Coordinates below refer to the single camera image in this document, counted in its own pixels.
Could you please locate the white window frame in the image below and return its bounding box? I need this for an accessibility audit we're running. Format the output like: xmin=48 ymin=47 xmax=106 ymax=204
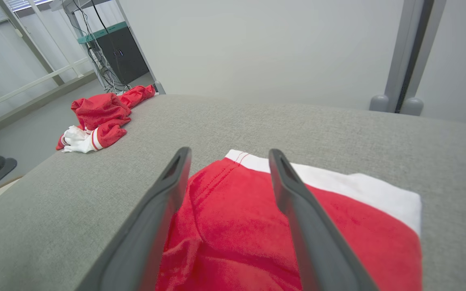
xmin=0 ymin=0 xmax=96 ymax=118

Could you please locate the red jersey number 23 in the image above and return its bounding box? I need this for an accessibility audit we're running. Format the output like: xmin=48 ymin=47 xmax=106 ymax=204
xmin=56 ymin=84 xmax=156 ymax=154

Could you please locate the grey wall post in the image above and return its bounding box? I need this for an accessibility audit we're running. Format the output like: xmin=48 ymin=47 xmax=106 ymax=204
xmin=369 ymin=0 xmax=447 ymax=117

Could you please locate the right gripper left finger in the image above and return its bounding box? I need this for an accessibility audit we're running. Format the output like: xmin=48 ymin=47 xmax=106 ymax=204
xmin=75 ymin=146 xmax=193 ymax=291

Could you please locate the black cable bundle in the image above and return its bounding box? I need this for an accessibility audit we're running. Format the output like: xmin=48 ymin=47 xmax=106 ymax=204
xmin=71 ymin=0 xmax=133 ymax=93

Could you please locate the red shorts white waistband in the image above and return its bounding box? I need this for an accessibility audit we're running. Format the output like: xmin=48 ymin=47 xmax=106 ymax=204
xmin=155 ymin=150 xmax=423 ymax=291

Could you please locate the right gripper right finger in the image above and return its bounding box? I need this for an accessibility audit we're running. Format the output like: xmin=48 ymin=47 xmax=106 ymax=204
xmin=268 ymin=148 xmax=379 ymax=291

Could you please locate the black cabinet with cables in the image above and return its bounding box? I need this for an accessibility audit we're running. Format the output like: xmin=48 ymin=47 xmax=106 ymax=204
xmin=49 ymin=0 xmax=165 ymax=95

